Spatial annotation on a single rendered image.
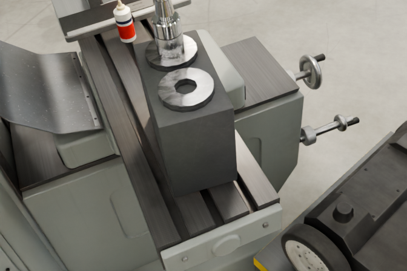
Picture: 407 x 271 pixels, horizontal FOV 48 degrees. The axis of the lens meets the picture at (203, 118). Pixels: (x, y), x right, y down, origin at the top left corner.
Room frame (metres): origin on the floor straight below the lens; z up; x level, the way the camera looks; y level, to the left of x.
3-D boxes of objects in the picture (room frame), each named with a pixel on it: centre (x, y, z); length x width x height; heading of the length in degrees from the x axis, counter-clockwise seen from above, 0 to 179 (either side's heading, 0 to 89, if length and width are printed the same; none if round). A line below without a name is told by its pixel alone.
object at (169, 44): (0.64, 0.04, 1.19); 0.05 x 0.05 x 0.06
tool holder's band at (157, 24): (0.64, 0.04, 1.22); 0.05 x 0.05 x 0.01
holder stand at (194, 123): (0.59, 0.03, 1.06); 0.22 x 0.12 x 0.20; 11
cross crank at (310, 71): (1.08, -0.32, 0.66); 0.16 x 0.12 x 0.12; 107
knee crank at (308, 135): (0.95, -0.39, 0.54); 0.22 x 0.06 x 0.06; 107
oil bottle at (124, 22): (0.97, 0.16, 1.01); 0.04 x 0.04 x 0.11
